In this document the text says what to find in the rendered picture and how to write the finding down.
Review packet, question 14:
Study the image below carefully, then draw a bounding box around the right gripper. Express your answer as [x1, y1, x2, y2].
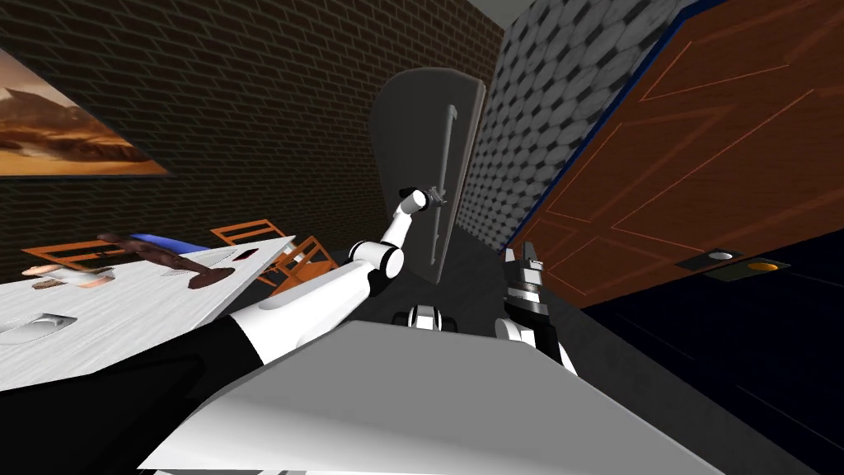
[504, 240, 547, 308]

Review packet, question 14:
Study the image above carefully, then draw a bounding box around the grey long bar handle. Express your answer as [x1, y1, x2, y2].
[430, 103, 460, 266]

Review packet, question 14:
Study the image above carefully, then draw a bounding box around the grey refrigerator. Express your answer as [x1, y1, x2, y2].
[368, 67, 488, 287]

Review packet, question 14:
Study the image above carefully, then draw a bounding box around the orange wooden chair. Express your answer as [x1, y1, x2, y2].
[258, 235, 340, 297]
[209, 219, 296, 250]
[21, 240, 128, 272]

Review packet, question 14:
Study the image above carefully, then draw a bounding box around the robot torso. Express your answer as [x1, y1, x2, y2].
[138, 304, 726, 475]

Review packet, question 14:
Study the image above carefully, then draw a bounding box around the grey round knob black plate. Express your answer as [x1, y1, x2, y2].
[674, 247, 745, 273]

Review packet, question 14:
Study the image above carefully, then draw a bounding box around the brown wooden door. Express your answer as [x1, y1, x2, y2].
[506, 0, 844, 310]

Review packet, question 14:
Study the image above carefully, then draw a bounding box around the orange round knob dark plate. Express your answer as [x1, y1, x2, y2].
[701, 257, 791, 284]

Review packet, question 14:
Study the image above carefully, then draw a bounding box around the blue flat thing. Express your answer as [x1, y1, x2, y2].
[129, 233, 211, 256]

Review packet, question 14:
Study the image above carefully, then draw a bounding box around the white table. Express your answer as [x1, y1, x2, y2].
[0, 235, 297, 394]

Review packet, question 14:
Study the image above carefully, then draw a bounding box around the pale plate with food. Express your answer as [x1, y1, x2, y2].
[21, 263, 117, 292]

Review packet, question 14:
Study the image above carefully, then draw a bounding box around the desert landscape wall picture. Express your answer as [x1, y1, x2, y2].
[0, 47, 170, 179]

